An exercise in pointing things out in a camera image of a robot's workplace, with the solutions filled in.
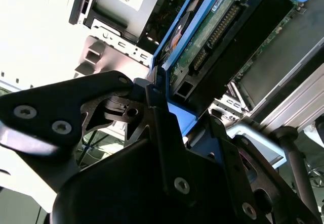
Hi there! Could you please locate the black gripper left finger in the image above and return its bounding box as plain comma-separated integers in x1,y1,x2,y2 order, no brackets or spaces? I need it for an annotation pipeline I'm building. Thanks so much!
0,70,197,207

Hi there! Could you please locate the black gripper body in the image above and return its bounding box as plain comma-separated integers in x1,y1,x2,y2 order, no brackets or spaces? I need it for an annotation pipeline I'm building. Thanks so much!
50,137,241,224

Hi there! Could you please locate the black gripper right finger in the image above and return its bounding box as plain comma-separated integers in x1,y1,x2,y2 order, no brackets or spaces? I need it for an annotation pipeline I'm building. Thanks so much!
208,115,323,224

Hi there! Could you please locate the hard disk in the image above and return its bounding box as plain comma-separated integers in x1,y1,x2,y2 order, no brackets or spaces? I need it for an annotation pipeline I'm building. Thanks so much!
150,0,320,159

